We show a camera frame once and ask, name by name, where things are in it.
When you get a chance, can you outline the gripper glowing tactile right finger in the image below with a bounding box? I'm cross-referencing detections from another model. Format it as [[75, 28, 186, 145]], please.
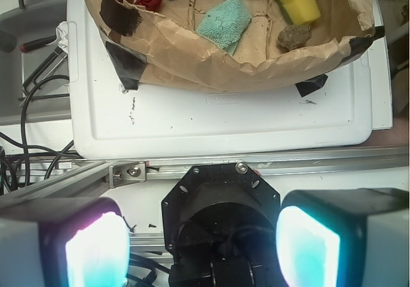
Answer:
[[276, 188, 409, 286]]

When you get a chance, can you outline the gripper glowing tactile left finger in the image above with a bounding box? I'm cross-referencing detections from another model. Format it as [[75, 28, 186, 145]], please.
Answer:
[[1, 197, 130, 286]]

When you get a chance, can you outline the light blue microfibre cloth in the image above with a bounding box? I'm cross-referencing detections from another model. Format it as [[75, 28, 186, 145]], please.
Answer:
[[196, 0, 252, 55]]

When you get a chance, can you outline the white plastic lid board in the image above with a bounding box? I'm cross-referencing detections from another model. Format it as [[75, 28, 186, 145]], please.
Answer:
[[67, 0, 393, 160]]

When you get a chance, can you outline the grey plastic tray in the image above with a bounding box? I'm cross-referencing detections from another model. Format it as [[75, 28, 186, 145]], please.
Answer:
[[1, 0, 70, 126]]

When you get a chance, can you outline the grey rough stone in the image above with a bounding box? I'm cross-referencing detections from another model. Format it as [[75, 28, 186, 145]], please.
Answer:
[[277, 25, 311, 51]]

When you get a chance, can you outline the white crumpled paper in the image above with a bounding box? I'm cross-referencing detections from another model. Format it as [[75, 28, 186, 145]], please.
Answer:
[[56, 21, 69, 54]]

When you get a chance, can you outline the yellow green scouring sponge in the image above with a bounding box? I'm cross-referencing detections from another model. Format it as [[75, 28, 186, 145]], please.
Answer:
[[277, 0, 321, 26]]

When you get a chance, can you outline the brown paper bag tray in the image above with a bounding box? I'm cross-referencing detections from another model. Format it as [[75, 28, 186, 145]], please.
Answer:
[[84, 0, 376, 93]]

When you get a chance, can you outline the aluminium frame rail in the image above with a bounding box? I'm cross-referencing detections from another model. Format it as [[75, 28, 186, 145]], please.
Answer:
[[1, 146, 409, 202]]

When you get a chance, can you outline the black cable bundle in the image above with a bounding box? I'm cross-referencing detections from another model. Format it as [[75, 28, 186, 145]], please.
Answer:
[[0, 75, 75, 195]]

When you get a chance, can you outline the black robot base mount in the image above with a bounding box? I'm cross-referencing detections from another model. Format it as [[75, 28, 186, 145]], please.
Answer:
[[161, 162, 285, 286]]

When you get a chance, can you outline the red handled screwdriver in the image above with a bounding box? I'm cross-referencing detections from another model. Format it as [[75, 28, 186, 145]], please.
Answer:
[[19, 35, 56, 53]]

